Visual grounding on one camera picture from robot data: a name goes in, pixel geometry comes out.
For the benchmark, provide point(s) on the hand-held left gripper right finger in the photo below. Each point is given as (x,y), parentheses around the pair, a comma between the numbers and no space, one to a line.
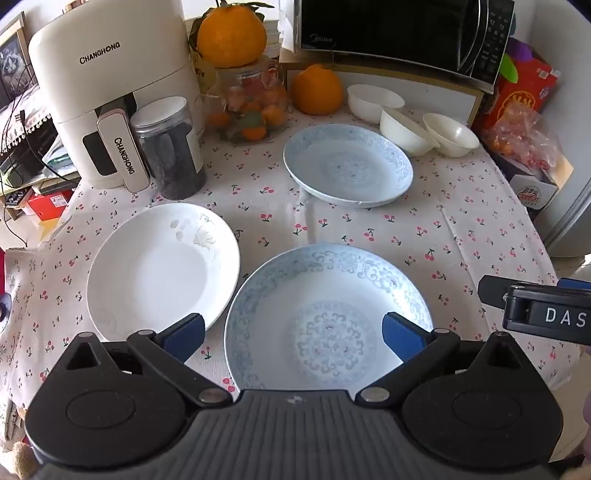
(402,336)

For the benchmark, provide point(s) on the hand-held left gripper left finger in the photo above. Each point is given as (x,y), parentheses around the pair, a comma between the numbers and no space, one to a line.
(183,336)

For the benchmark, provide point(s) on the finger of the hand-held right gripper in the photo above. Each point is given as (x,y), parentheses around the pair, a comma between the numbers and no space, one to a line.
(493,290)
(567,283)

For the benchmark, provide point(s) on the white flower print plate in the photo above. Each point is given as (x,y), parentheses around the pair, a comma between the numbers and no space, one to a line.
(152,272)

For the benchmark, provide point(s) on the blue patterned plate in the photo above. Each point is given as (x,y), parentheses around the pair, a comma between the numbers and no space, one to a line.
(323,295)
(346,166)

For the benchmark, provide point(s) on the small cream bowl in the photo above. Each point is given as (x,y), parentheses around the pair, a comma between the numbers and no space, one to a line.
(455,136)

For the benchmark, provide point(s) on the large cream bowl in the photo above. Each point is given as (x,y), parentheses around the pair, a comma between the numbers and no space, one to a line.
(404,131)

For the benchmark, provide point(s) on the white bowl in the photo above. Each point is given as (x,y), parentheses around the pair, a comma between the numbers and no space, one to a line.
(374,99)

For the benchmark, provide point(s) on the white and dark cardboard box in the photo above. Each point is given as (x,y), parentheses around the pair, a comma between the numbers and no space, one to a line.
(535,189)

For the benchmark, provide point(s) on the white refrigerator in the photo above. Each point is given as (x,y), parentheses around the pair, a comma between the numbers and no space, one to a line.
(568,161)

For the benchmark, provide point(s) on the cherry print tablecloth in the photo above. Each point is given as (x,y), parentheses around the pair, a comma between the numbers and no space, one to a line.
(277,221)

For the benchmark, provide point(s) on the plastic bag of fruit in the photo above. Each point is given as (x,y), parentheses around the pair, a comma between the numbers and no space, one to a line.
(521,138)

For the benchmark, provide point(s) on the clear jar with dark contents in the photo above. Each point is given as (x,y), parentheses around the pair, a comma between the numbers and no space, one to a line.
(173,152)

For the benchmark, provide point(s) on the small red box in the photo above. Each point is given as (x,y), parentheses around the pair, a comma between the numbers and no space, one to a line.
(51,203)

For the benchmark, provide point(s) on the red gift box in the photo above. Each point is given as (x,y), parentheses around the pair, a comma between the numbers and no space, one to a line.
(526,92)

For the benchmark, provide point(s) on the green toy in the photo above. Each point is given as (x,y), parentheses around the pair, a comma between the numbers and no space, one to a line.
(508,69)

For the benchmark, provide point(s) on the glass jar with tangerines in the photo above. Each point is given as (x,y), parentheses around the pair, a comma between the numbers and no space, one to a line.
(249,110)

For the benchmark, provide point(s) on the purple toy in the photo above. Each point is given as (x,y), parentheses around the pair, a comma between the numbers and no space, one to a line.
(524,50)

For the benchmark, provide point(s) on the black electronic device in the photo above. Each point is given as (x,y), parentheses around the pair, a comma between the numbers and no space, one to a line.
(23,157)

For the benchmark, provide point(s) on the white air fryer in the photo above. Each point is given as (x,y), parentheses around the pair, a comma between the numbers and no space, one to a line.
(92,92)

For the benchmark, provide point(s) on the white lace cloth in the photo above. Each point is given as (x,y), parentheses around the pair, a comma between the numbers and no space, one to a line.
(37,106)

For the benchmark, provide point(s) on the black microwave oven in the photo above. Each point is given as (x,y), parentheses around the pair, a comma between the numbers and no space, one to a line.
(392,32)

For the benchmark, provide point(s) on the glass mug with red print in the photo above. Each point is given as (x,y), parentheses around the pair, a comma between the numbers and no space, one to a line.
(273,71)

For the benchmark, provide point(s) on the large orange with leaves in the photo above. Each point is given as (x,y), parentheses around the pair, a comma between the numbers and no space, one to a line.
(231,37)

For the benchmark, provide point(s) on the framed cat picture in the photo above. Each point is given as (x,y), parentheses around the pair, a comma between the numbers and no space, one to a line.
(14,64)

